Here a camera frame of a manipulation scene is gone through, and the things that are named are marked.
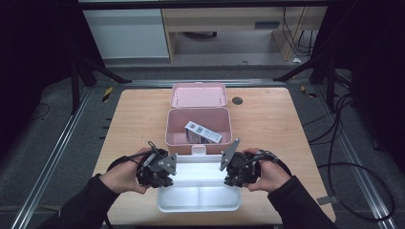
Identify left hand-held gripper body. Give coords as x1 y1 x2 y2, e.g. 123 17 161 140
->
136 147 179 189

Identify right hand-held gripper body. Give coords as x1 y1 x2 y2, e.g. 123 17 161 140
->
219 137 263 188

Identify white divided tray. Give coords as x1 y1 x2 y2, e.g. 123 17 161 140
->
157 154 243 214

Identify silver medicine carton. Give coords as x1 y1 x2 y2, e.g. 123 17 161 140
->
183 120 224 145

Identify pink storage box with lid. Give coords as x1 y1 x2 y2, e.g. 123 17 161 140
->
164 81 233 156

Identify person's left hand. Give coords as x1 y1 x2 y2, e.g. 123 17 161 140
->
98 147 155 196

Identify person's right hand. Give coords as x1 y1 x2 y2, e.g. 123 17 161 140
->
242 147 301 194

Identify yellow black tape strip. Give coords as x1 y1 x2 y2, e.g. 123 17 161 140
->
101 86 115 103
300 85 318 98

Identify grey tape piece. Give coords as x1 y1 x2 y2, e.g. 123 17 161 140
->
316 196 338 206

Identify black metal stand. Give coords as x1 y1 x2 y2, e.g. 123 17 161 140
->
272 55 339 113
70 56 133 115

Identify white cabinet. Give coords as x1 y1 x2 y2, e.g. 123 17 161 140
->
82 8 170 60

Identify light wooden desk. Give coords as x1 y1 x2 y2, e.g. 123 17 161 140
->
160 6 329 62

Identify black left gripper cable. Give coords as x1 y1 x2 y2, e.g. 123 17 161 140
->
105 140 160 173

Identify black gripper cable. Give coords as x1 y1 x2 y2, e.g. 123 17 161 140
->
242 94 396 223
105 140 160 173

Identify aluminium floor rail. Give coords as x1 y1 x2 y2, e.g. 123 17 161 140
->
123 78 288 89
10 87 94 229
316 87 399 229

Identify thin black floor cable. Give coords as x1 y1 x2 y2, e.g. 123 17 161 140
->
29 102 52 122

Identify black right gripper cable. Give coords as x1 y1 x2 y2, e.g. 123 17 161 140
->
242 94 396 223

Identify black hanging cables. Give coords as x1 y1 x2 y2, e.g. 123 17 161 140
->
281 7 320 58

